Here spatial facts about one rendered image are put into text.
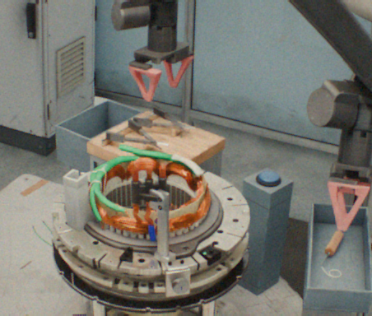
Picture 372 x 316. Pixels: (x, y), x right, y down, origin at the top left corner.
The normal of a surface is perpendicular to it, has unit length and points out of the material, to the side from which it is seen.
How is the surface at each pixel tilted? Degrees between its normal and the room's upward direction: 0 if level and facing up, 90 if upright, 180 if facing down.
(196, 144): 0
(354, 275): 0
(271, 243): 90
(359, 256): 0
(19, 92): 90
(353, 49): 105
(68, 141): 90
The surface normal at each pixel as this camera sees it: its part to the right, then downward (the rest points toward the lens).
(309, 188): 0.04, -0.88
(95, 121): 0.80, 0.31
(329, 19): 0.40, 0.65
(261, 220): -0.72, 0.31
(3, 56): -0.43, 0.42
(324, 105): -0.80, -0.05
